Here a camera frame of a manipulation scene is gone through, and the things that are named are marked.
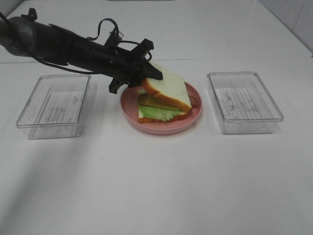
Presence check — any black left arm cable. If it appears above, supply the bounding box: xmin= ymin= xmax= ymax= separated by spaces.
xmin=0 ymin=11 xmax=152 ymax=75

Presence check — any clear plastic tray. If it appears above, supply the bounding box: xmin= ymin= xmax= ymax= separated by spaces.
xmin=16 ymin=74 xmax=96 ymax=140
xmin=207 ymin=71 xmax=284 ymax=134

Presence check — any right clear plastic tray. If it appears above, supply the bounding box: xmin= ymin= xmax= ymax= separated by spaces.
xmin=207 ymin=71 xmax=284 ymax=134

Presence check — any yellow cheese slice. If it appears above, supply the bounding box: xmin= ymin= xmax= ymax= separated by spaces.
xmin=145 ymin=95 xmax=179 ymax=110

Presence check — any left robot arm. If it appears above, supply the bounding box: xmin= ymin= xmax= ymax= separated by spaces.
xmin=0 ymin=8 xmax=163 ymax=94

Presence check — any left clear plastic tray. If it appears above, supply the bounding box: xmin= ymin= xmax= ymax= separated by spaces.
xmin=16 ymin=74 xmax=96 ymax=140

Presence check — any green lettuce leaf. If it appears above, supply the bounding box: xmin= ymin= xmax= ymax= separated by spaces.
xmin=135 ymin=90 xmax=183 ymax=121

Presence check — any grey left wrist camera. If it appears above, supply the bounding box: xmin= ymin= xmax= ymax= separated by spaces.
xmin=107 ymin=30 xmax=124 ymax=45

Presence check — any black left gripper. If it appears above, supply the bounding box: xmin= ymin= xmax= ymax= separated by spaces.
xmin=70 ymin=39 xmax=163 ymax=94

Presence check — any bacon strip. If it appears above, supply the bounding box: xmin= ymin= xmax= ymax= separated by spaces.
xmin=188 ymin=94 xmax=199 ymax=107
xmin=137 ymin=93 xmax=149 ymax=106

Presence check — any bread slice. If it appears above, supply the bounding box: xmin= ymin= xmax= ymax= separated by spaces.
xmin=137 ymin=89 xmax=191 ymax=123
xmin=141 ymin=62 xmax=192 ymax=113

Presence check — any pink round plate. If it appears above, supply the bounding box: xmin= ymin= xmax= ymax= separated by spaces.
xmin=120 ymin=82 xmax=202 ymax=135

